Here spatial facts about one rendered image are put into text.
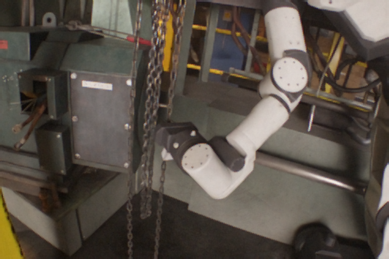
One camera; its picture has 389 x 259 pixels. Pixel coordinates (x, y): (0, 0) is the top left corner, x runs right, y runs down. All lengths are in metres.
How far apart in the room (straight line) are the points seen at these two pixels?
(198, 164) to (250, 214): 0.86
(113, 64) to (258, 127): 0.45
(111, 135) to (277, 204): 0.81
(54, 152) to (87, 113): 0.17
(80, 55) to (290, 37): 0.59
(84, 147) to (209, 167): 0.50
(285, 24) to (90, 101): 0.58
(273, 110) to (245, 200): 0.78
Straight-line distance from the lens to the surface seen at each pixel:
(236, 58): 3.71
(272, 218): 1.29
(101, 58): 0.78
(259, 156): 1.02
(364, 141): 1.16
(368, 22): 0.60
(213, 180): 0.49
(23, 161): 1.04
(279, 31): 0.62
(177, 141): 0.57
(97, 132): 0.82
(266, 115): 0.53
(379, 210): 0.81
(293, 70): 0.55
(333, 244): 1.17
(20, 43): 0.89
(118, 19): 1.41
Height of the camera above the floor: 0.94
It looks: 24 degrees down
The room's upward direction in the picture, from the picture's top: 9 degrees clockwise
